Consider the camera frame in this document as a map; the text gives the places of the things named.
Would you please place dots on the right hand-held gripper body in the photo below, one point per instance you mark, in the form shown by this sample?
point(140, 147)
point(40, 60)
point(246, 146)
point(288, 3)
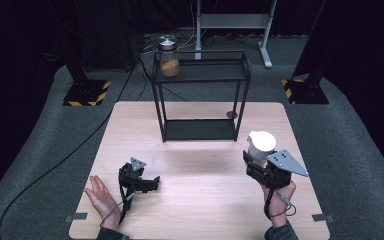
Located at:
point(280, 170)

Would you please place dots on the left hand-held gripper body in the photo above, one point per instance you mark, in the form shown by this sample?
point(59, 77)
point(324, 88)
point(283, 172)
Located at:
point(130, 176)

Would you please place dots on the person's right hand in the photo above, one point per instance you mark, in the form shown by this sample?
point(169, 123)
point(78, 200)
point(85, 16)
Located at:
point(278, 200)

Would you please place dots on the person's left hand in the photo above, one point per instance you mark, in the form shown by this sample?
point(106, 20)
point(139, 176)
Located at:
point(101, 200)

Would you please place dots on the small black disc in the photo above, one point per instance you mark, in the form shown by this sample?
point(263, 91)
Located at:
point(232, 115)

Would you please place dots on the grey tape marker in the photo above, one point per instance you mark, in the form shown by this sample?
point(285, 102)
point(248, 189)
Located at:
point(76, 217)
point(323, 218)

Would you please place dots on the black stand with striped base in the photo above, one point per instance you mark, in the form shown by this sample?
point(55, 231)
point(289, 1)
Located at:
point(86, 93)
point(305, 91)

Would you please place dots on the black metal shelf rack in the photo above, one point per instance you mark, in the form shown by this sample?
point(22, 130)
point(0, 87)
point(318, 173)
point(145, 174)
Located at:
point(200, 75)

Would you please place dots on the glass jar with orange powder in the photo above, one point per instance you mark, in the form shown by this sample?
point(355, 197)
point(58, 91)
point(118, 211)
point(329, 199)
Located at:
point(169, 63)

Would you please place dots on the grey metal stand frame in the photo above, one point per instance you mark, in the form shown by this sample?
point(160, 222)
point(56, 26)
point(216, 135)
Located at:
point(233, 20)

